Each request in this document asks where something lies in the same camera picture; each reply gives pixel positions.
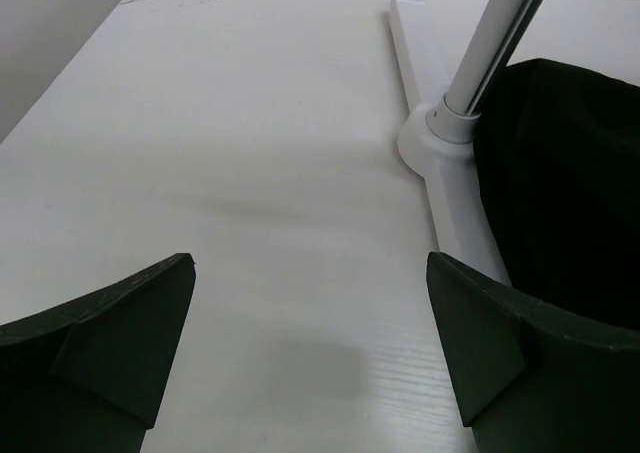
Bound black trousers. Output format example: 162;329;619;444
474;59;639;330

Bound white clothes rack frame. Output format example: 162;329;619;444
389;0;543;284

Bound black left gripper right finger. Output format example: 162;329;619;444
426;252;639;452

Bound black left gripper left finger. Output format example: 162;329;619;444
1;253;196;452

